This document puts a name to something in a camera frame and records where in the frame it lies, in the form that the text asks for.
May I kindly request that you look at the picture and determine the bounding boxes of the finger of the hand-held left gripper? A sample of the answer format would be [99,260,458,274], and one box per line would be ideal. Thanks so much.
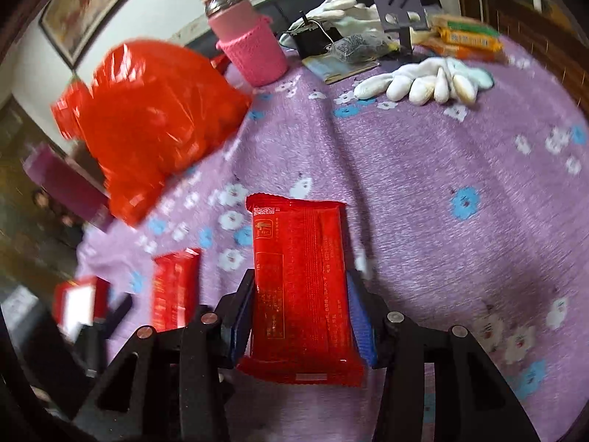
[105,294,134,338]

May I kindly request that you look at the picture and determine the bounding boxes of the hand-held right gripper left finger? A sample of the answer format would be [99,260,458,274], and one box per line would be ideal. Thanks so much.
[73,269,257,442]

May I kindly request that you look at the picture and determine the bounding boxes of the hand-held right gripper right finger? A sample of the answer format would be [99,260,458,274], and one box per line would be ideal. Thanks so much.
[346,271,542,442]

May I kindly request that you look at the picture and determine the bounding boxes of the red gift box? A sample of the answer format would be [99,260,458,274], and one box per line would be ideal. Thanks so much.
[52,275,112,342]

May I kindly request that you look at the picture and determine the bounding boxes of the red snack packet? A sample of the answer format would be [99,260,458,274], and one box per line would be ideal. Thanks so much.
[236,192,367,388]
[151,248,202,333]

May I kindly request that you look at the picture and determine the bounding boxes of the dark wooden glass cabinet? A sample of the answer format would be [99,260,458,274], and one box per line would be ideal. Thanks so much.
[0,97,84,300]

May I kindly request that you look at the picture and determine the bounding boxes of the purple box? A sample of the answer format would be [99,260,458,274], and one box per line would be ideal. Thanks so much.
[22,143,113,233]

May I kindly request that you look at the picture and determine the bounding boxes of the purple floral blanket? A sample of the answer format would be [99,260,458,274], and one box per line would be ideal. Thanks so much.
[76,32,589,442]

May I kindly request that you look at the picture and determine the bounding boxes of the red plastic bag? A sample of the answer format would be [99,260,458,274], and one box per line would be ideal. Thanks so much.
[50,39,254,228]

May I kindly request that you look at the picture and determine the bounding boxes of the white glove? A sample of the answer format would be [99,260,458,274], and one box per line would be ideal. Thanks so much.
[305,0,384,29]
[353,56,496,106]

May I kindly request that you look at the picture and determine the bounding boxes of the printed booklet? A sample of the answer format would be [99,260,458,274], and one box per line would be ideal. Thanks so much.
[304,53,384,86]

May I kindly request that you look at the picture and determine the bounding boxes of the clear bag with dark contents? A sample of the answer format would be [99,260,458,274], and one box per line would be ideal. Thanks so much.
[328,32,402,64]

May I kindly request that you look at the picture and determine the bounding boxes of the bottle in pink knitted sleeve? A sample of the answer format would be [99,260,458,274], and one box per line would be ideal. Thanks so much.
[200,0,292,88]

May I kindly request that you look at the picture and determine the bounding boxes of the black box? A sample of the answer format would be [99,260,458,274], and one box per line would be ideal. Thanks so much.
[280,22,342,60]

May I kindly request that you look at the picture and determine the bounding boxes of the green orange snack packet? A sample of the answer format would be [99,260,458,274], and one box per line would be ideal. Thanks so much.
[431,14,501,41]

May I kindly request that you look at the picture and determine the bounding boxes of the black phone stand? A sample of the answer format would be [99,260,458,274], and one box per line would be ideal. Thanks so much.
[368,0,430,51]

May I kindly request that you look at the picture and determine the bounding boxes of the brown wooden furniture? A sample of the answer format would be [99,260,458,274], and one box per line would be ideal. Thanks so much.
[452,0,589,118]

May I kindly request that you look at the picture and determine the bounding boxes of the framed wall picture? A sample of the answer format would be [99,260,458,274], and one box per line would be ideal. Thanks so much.
[39,0,172,71]

